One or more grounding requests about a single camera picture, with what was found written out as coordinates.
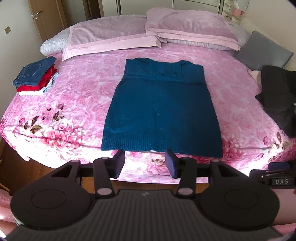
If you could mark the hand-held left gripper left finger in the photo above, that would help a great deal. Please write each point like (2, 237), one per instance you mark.
(119, 162)

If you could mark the wooden door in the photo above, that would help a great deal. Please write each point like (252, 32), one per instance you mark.
(49, 20)

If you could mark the oval mirror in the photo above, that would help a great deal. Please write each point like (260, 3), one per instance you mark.
(242, 4)

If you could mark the pink tissue box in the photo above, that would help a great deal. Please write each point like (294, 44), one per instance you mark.
(237, 11)

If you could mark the folded white garment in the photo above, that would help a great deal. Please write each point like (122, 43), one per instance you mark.
(30, 93)

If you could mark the pink plastic wrap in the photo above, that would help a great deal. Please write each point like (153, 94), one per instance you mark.
(7, 208)

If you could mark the pink fleece blanket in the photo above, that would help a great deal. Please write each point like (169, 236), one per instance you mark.
(108, 32)
(189, 25)

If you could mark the folded light blue garment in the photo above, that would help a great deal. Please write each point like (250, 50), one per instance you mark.
(53, 78)

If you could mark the blue knitted sweater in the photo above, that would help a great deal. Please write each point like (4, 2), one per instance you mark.
(161, 104)

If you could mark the black garment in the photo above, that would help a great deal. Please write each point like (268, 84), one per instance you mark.
(277, 92)

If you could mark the person's right forearm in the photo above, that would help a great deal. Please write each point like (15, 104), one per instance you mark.
(286, 208)

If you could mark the pink floral bedspread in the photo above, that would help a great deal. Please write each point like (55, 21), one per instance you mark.
(81, 104)

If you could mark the white vanity table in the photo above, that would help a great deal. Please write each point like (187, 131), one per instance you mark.
(235, 20)

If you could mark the white wardrobe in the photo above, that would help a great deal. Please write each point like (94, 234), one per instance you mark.
(161, 5)

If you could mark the grey pillow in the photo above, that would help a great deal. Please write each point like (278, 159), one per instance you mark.
(263, 51)

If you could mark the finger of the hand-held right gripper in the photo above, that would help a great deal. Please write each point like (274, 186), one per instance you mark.
(279, 166)
(259, 176)

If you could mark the white vanity shelf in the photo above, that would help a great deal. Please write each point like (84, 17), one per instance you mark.
(228, 10)

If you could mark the wall switch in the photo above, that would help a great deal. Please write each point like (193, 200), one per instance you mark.
(7, 30)

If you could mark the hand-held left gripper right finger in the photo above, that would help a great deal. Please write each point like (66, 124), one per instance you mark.
(172, 163)

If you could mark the folded blue jeans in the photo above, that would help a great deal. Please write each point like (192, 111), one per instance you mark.
(32, 70)

